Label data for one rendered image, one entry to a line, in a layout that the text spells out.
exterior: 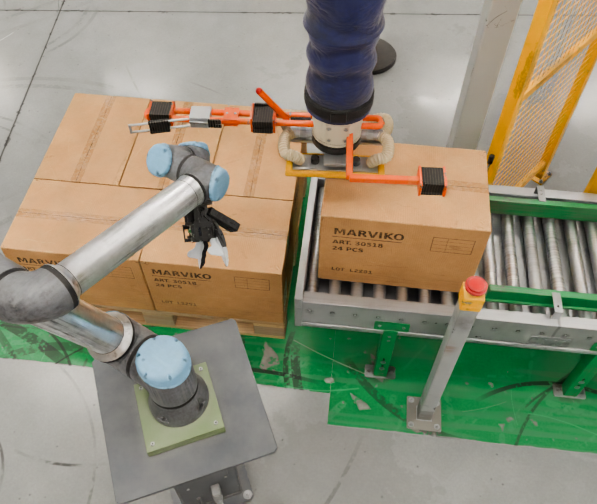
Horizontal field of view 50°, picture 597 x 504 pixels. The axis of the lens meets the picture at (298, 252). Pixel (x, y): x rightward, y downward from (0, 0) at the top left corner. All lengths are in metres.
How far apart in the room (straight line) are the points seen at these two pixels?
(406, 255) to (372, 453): 0.91
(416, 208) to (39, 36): 3.38
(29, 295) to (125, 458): 0.83
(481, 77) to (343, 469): 1.93
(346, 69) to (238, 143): 1.26
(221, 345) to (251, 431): 0.32
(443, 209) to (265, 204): 0.86
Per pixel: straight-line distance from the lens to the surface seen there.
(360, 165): 2.22
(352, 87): 2.00
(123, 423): 2.16
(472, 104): 3.42
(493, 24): 3.15
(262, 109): 2.23
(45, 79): 4.63
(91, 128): 3.33
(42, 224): 2.97
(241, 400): 2.13
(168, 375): 1.87
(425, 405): 2.80
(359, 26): 1.86
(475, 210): 2.37
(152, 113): 2.25
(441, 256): 2.43
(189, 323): 3.13
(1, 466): 3.09
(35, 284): 1.44
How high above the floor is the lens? 2.70
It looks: 54 degrees down
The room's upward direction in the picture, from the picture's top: straight up
